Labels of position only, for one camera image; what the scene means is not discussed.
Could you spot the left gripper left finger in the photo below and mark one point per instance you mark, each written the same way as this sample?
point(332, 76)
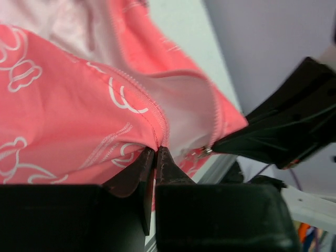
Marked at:
point(114, 216)

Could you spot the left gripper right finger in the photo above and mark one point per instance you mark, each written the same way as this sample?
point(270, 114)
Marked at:
point(219, 217)

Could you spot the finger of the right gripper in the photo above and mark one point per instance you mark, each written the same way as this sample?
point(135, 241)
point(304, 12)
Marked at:
point(294, 123)

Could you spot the pink hooded kids jacket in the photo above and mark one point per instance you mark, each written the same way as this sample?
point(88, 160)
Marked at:
point(87, 85)

